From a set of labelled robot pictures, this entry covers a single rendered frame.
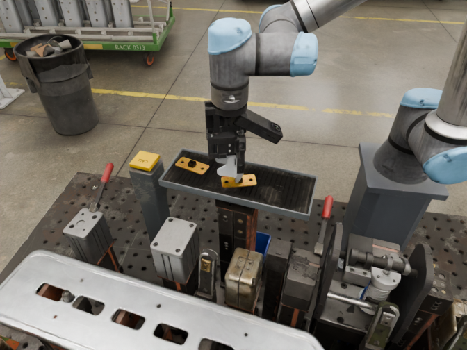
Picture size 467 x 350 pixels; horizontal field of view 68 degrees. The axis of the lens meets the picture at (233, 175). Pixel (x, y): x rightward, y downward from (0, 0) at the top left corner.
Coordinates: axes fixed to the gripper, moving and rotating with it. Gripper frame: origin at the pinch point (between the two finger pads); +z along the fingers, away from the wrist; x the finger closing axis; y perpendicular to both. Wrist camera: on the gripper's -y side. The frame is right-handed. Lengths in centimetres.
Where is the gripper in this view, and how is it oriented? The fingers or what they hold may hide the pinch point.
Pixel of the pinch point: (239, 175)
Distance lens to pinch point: 83.4
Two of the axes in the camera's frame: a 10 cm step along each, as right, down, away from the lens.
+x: 1.2, 6.6, -7.4
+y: -9.9, 0.8, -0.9
